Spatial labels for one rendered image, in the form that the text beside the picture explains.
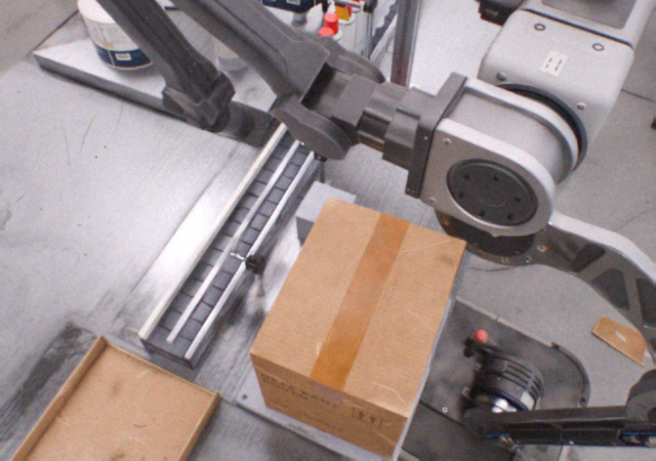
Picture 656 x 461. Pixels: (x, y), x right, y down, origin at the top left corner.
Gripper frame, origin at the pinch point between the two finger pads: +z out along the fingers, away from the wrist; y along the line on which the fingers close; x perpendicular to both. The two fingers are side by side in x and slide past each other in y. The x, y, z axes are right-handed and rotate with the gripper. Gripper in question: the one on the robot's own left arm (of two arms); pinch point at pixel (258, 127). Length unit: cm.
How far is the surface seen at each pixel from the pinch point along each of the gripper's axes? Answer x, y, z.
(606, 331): 29, -103, 111
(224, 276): 30.4, -3.5, -0.9
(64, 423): 61, 9, -20
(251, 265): 24.1, -10.3, -7.4
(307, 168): 5.8, -6.3, 20.0
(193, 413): 52, -11, -13
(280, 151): 4.4, 1.2, 20.8
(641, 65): -84, -95, 206
